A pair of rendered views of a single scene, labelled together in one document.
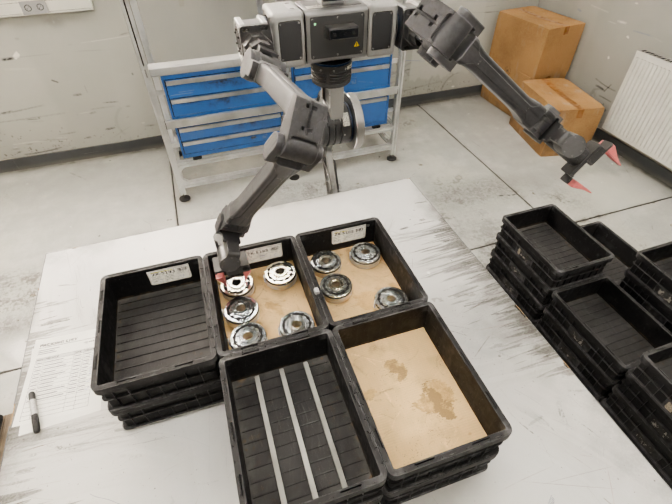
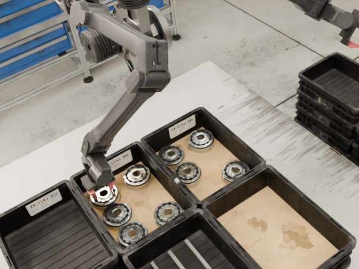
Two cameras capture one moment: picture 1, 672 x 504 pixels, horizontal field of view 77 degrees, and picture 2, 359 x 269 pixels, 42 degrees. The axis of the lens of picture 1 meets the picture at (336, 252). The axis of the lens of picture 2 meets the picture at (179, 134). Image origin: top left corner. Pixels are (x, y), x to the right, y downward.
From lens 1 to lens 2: 0.44 m
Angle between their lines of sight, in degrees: 7
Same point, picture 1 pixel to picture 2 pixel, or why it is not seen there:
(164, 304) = (47, 229)
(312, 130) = (161, 62)
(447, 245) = (262, 112)
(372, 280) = (214, 159)
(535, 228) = (327, 76)
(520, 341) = (342, 175)
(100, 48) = not seen: outside the picture
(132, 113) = not seen: outside the picture
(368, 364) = (235, 227)
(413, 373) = (272, 223)
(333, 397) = (217, 259)
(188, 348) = (85, 258)
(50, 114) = not seen: outside the picture
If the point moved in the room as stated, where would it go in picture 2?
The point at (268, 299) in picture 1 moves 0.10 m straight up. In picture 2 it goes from (134, 199) to (130, 182)
